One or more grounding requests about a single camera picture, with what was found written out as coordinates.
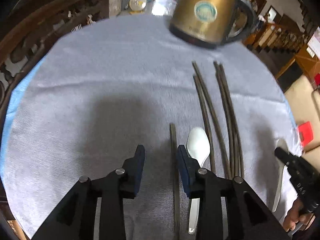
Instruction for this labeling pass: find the wooden staircase railing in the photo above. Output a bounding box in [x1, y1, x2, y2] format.
[242, 22, 310, 53]

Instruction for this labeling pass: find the person right hand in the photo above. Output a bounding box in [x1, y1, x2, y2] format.
[283, 198, 315, 232]

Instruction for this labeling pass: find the blue under cloth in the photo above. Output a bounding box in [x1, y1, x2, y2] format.
[0, 55, 48, 156]

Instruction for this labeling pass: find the white plastic spoon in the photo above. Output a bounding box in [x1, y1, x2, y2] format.
[187, 127, 210, 235]
[272, 138, 289, 212]

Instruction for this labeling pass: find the white floor fan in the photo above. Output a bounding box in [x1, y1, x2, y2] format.
[129, 0, 147, 14]

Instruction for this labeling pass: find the gold electric kettle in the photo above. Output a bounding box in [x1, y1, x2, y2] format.
[169, 0, 257, 49]

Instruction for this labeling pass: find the grey table cloth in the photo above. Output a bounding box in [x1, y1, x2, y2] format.
[1, 15, 299, 239]

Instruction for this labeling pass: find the dark chopstick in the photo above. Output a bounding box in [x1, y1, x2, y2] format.
[213, 61, 239, 179]
[170, 123, 180, 239]
[193, 75, 216, 173]
[218, 63, 245, 179]
[192, 61, 231, 179]

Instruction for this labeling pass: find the carved dark wooden sideboard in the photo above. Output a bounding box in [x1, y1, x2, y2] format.
[1, 0, 109, 120]

